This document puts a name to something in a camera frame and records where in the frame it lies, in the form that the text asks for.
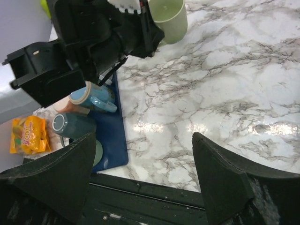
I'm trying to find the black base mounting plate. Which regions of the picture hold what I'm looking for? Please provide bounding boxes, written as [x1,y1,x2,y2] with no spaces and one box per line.
[79,174,208,225]

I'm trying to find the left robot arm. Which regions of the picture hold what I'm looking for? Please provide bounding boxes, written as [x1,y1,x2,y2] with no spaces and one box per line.
[0,0,165,108]

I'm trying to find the pink cup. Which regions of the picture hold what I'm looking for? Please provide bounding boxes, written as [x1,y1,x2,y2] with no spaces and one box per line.
[53,97,77,113]

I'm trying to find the blue mug with gold pattern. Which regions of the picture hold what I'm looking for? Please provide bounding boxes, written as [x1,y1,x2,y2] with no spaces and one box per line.
[69,82,118,113]

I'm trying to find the pale green mug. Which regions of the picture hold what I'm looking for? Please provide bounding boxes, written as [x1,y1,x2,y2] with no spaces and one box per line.
[148,0,188,46]

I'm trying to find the yellow-green pear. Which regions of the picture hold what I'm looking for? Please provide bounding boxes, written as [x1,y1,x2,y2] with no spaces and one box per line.
[40,0,51,19]

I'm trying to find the dark blue tray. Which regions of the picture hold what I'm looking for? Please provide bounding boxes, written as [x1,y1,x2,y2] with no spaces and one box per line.
[89,73,128,173]

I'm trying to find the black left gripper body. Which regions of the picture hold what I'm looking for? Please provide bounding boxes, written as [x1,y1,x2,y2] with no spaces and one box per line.
[117,0,165,58]

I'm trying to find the dark teal upside-down mug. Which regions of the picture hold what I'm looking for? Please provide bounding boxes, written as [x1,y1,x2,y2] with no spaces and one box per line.
[52,112,97,147]

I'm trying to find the orange snack bag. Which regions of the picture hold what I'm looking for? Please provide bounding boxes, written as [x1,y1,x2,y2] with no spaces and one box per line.
[9,115,52,155]

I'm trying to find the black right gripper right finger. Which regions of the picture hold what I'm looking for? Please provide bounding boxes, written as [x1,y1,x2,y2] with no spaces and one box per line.
[192,133,300,225]

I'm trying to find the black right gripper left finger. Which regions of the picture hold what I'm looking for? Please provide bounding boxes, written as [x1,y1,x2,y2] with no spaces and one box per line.
[0,133,96,225]

